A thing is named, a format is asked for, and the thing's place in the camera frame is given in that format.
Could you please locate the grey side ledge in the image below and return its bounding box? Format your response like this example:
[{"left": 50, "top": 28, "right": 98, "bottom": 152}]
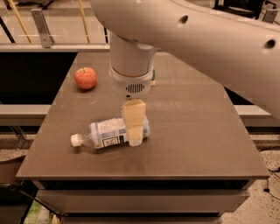
[{"left": 0, "top": 104, "right": 51, "bottom": 126}]

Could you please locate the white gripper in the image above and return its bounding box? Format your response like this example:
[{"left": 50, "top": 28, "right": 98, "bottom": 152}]
[{"left": 109, "top": 67, "right": 153, "bottom": 146}]

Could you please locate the red apple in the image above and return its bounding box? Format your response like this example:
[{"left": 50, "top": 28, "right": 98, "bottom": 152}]
[{"left": 74, "top": 67, "right": 97, "bottom": 90}]

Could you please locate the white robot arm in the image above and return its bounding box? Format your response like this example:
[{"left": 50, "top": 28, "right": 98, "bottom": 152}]
[{"left": 90, "top": 0, "right": 280, "bottom": 118}]

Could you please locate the green and yellow sponge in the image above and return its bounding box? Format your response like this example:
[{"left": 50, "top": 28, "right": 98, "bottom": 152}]
[{"left": 150, "top": 69, "right": 156, "bottom": 87}]

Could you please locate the metal railing with glass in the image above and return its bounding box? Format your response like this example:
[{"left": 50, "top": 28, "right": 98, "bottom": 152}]
[{"left": 0, "top": 8, "right": 280, "bottom": 53}]

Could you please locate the blue plastic water bottle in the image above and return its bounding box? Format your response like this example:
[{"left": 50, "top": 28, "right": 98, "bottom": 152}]
[{"left": 70, "top": 117, "right": 142, "bottom": 149}]

